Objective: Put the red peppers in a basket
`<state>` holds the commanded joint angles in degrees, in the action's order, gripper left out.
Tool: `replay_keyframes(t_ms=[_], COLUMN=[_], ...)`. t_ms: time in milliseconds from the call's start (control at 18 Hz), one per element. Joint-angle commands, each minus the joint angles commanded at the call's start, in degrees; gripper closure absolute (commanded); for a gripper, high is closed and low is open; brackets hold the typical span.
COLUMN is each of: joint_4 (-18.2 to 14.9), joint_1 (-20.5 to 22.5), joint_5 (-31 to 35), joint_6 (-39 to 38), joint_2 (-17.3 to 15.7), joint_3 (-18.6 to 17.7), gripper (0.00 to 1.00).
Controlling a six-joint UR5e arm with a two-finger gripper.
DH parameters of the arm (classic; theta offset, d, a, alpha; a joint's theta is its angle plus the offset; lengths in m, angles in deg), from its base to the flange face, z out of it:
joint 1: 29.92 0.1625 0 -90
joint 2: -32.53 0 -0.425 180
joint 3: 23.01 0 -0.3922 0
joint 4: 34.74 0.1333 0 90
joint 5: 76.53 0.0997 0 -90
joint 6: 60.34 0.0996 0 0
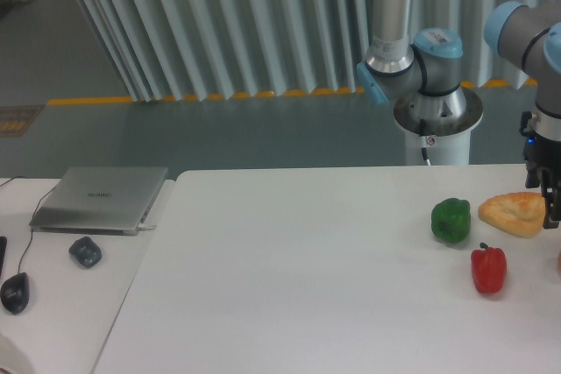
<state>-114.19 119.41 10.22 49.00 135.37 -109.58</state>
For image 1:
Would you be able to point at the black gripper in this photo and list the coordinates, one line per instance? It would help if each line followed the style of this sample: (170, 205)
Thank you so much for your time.
(541, 153)

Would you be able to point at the red bell pepper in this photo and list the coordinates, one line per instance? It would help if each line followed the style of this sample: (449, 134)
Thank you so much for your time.
(489, 267)

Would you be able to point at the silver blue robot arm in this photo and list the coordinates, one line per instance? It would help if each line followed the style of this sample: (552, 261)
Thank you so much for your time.
(421, 75)

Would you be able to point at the triangular flat bread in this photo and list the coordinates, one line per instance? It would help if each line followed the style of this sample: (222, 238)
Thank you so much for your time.
(518, 214)

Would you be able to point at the green bell pepper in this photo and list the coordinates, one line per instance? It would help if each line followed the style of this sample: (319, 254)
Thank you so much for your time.
(450, 220)

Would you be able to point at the white folding partition screen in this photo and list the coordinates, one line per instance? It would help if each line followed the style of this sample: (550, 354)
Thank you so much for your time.
(200, 48)

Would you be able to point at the silver closed laptop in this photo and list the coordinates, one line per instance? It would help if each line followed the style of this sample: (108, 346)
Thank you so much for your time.
(100, 200)

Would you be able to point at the black computer mouse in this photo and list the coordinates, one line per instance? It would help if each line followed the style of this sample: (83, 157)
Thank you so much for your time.
(15, 293)

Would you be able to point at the black device at edge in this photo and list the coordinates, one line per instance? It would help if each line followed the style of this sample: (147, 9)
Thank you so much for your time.
(3, 248)

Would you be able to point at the white round object corner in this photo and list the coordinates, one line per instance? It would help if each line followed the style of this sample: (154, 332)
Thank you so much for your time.
(13, 360)

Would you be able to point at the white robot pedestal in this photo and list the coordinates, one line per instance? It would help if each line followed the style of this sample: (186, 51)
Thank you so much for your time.
(438, 146)

